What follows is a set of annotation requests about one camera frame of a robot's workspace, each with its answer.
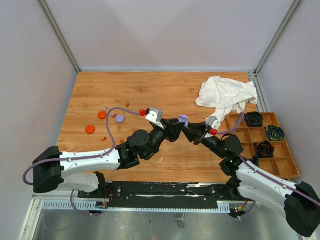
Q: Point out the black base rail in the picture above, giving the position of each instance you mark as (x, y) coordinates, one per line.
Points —
(163, 195)

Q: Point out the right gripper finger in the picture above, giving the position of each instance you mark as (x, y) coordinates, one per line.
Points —
(192, 135)
(196, 127)

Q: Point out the wooden compartment tray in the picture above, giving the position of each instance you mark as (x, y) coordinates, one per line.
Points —
(275, 156)

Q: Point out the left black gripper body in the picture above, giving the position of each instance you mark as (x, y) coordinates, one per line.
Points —
(160, 134)

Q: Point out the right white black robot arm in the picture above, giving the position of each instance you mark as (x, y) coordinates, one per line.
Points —
(299, 204)

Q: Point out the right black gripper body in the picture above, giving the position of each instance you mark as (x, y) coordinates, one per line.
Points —
(210, 142)

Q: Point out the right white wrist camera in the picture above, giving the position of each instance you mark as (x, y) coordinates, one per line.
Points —
(213, 122)

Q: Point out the purple earbud charging case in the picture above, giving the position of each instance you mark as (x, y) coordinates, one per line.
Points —
(184, 119)

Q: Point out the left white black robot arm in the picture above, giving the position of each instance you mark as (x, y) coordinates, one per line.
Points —
(54, 170)

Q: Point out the white crumpled cloth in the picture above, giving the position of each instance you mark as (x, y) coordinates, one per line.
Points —
(226, 95)

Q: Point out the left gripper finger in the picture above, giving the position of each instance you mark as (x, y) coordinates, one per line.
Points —
(173, 124)
(175, 133)

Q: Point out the orange charging case lower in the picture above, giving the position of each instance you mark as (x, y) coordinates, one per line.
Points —
(90, 129)

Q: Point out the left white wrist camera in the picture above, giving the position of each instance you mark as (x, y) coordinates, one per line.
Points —
(154, 115)

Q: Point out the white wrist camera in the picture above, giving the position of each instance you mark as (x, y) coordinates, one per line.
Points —
(213, 122)
(154, 115)

